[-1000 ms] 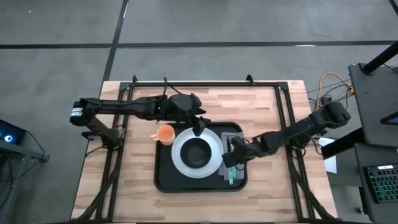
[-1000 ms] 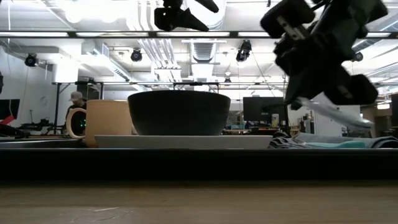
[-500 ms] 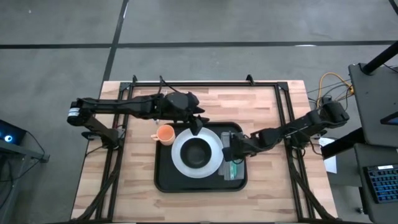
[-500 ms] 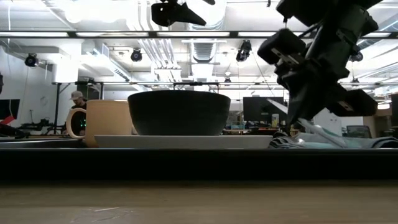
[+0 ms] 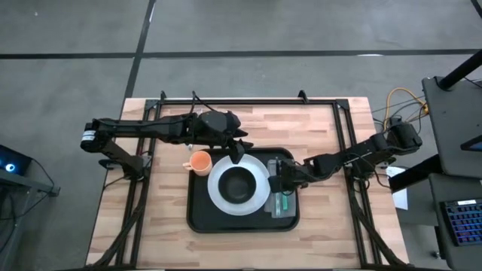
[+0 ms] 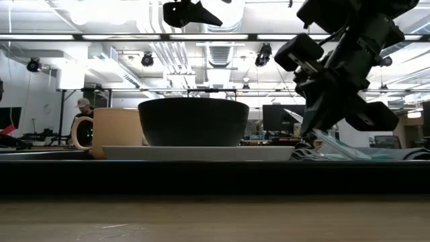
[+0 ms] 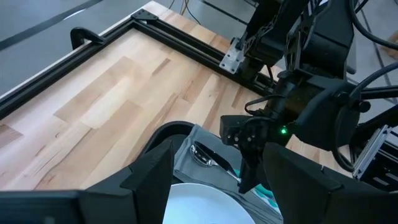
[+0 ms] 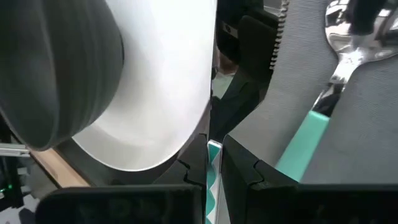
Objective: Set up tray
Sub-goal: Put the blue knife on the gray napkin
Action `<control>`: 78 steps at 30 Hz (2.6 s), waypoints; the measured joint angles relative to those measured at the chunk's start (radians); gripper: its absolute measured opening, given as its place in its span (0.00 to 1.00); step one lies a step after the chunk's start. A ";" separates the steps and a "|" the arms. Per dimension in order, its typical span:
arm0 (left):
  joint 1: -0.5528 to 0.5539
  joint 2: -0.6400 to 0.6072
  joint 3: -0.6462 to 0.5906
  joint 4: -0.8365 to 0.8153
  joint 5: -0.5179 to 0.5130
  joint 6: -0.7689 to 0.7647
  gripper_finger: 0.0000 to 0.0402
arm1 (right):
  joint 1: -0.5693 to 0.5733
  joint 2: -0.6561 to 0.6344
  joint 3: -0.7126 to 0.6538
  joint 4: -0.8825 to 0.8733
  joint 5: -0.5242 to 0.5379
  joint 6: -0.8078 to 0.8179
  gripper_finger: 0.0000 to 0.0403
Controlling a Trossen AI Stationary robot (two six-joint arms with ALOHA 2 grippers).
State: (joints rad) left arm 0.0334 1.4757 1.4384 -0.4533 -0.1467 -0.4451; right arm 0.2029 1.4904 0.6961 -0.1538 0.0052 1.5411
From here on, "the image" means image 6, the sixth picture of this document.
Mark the clear plastic utensil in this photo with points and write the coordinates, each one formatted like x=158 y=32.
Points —
x=336 y=144

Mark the white plate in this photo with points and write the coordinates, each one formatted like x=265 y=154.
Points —
x=198 y=153

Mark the grey cloth napkin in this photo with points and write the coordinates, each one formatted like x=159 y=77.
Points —
x=403 y=153

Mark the black desk monitor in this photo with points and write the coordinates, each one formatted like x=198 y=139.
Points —
x=277 y=117

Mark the person with grey cap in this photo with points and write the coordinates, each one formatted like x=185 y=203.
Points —
x=84 y=103

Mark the beige ceramic mug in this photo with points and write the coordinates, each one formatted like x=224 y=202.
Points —
x=117 y=131

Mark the black metal rig frame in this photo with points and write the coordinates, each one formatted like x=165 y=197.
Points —
x=211 y=90
x=62 y=114

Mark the black overhead frame bar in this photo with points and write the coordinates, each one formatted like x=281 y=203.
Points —
x=208 y=37

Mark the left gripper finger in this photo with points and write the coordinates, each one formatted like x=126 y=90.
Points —
x=205 y=17

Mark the black serving tray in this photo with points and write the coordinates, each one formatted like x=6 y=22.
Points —
x=215 y=178

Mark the dark wall monitor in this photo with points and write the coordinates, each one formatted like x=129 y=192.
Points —
x=10 y=118

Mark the white round pillar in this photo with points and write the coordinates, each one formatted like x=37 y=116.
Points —
x=356 y=139

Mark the black ceiling spot lamp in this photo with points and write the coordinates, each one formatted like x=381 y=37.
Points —
x=387 y=62
x=34 y=65
x=263 y=55
x=147 y=60

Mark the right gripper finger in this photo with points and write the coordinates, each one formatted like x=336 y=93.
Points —
x=373 y=116
x=299 y=52

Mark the red item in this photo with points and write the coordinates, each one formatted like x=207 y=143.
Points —
x=8 y=130

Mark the silver ventilation duct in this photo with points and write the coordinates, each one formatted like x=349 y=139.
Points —
x=220 y=37

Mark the black bowl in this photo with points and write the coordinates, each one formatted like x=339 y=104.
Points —
x=193 y=122

